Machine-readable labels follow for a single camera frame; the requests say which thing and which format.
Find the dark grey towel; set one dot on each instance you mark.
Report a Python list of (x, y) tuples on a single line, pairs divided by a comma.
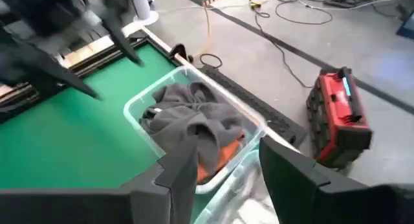
[(207, 130), (191, 93)]

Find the rust orange towel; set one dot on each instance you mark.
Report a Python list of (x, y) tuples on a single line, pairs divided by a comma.
[(223, 156)]

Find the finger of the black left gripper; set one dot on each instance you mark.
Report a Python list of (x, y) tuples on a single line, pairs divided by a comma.
[(118, 34), (55, 73)]

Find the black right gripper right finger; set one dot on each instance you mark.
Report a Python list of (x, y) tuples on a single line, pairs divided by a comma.
[(291, 185)]

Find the black table clamp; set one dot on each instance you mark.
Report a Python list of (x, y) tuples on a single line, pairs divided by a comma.
[(179, 48)]

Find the green table mat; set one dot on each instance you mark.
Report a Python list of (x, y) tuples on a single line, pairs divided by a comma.
[(64, 146)]

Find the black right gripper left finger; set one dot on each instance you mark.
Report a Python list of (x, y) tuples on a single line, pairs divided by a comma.
[(174, 191)]

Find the clear plastic bin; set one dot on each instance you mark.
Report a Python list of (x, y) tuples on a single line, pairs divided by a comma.
[(136, 104), (226, 198)]

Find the black metal table frame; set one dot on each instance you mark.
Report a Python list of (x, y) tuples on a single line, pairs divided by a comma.
[(93, 57)]

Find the red and black toolbox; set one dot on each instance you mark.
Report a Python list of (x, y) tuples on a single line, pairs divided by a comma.
[(339, 120)]

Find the grey pole with white base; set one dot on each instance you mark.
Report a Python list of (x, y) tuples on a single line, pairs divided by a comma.
[(142, 4)]

